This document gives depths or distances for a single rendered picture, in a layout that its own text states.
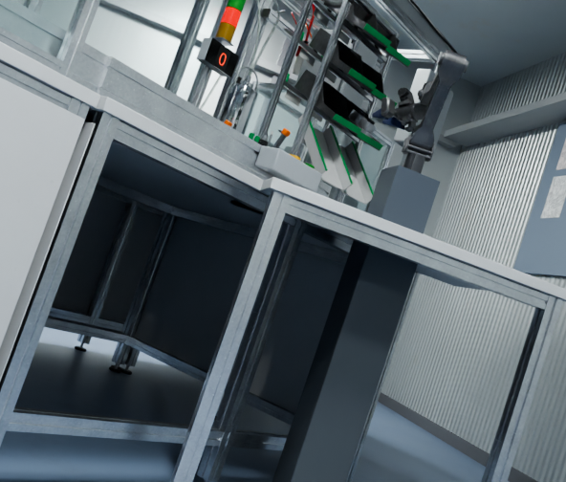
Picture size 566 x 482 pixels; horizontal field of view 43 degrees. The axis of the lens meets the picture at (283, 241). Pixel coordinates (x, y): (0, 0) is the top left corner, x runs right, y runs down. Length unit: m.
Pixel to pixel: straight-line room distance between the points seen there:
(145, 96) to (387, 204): 0.79
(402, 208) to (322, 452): 0.73
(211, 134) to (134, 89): 0.27
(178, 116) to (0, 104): 0.48
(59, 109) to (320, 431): 1.14
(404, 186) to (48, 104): 1.07
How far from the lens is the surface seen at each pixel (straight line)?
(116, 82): 1.68
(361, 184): 2.61
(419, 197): 2.17
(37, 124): 1.52
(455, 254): 1.96
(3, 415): 1.63
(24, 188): 1.52
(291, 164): 2.00
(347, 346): 2.10
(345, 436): 2.15
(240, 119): 3.24
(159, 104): 1.76
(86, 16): 1.61
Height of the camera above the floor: 0.58
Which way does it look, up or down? 4 degrees up
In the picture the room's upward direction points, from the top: 19 degrees clockwise
